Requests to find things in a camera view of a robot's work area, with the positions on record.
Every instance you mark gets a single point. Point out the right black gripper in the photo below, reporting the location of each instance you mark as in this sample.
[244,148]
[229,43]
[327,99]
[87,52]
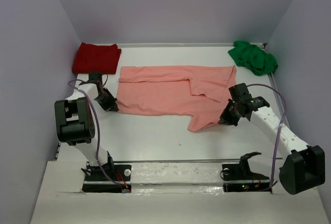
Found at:
[231,114]

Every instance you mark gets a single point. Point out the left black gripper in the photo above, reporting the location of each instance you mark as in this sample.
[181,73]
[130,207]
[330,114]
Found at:
[106,101]

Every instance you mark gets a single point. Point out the pink t shirt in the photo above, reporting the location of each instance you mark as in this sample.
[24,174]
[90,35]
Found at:
[197,91]

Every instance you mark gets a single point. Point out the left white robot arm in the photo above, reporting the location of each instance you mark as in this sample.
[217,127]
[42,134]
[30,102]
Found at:
[78,126]

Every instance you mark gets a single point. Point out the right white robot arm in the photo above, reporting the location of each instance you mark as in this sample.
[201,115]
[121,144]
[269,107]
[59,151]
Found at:
[304,165]

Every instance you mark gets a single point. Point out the folded red t shirt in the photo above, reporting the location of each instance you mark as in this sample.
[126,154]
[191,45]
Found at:
[90,57]

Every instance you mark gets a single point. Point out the crumpled green t shirt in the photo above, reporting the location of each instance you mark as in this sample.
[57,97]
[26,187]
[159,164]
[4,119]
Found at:
[250,56]

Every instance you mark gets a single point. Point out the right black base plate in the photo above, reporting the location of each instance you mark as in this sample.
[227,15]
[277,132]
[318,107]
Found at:
[238,177]

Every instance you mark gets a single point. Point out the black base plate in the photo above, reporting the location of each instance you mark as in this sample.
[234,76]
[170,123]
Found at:
[117,181]
[238,177]

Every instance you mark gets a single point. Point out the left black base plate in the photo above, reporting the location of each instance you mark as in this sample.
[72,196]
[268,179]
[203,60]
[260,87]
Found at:
[117,181]

